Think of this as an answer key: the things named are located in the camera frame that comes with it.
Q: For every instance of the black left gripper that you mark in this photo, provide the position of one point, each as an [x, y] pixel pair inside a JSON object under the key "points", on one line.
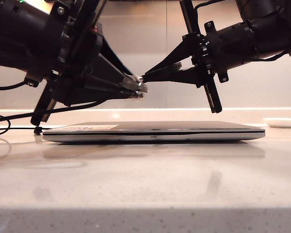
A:
{"points": [[75, 36]]}

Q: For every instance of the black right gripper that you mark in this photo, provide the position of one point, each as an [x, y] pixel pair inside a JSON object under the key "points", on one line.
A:
{"points": [[202, 53]]}

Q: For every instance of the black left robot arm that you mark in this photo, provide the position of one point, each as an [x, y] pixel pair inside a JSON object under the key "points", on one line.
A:
{"points": [[19, 36]]}

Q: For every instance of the pink white laptop sticker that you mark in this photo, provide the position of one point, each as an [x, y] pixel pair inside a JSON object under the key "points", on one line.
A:
{"points": [[92, 127]]}

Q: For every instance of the silver closed laptop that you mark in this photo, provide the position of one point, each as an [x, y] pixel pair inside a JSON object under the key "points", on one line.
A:
{"points": [[160, 138]]}

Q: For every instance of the small white dish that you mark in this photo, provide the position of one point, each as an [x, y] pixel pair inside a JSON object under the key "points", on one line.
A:
{"points": [[280, 122]]}

